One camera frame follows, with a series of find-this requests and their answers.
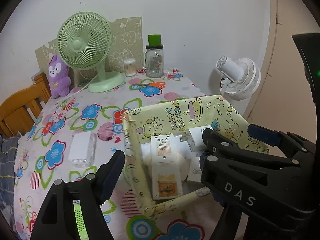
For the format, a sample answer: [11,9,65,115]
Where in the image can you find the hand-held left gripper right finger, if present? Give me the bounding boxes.
[199,152,209,172]

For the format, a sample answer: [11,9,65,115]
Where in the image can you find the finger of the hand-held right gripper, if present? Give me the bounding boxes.
[247,123,316,164]
[202,128,293,167]

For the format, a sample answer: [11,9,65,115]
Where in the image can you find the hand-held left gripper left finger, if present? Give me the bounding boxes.
[30,150,125,240]

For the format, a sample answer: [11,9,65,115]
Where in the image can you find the round beige compact case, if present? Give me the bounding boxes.
[143,152,191,183]

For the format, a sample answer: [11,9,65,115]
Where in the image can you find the white charger plug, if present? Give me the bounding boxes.
[180,126,216,153]

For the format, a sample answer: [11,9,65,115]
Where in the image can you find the white rectangular box orange label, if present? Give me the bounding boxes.
[151,134,183,201]

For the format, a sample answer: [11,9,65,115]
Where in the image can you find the green perforated oval device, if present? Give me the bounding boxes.
[72,199,87,240]

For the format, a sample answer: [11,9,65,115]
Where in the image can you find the yellow cartoon print storage box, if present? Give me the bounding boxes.
[121,95,270,221]

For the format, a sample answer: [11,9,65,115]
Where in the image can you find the clear plastic card box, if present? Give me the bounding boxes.
[68,131,97,168]

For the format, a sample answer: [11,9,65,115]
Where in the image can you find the floral tablecloth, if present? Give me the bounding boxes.
[13,67,226,240]

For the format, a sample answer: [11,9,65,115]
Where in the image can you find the white clip fan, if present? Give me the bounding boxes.
[209,56,262,102]

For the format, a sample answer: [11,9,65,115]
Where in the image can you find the cotton swab container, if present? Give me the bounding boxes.
[123,58,137,78]

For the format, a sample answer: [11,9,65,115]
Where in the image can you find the glass jar mug green lid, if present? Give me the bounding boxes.
[142,34,165,79]

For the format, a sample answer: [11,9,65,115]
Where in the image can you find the grey plaid bedding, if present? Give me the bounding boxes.
[0,136,21,233]

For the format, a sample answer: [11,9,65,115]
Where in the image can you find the purple plush toy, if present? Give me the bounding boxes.
[47,53,72,99]

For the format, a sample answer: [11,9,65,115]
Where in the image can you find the wooden headboard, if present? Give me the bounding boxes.
[0,72,52,138]

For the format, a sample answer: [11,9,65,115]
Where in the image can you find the green desk fan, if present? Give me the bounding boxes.
[56,11,126,93]

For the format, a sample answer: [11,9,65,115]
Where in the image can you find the beige patterned backboard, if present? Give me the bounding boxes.
[35,16,144,81]

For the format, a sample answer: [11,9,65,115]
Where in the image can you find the white fan cable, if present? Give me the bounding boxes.
[58,76,98,103]

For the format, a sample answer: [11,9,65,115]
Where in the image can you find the orange handled scissors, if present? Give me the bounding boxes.
[131,81,166,89]

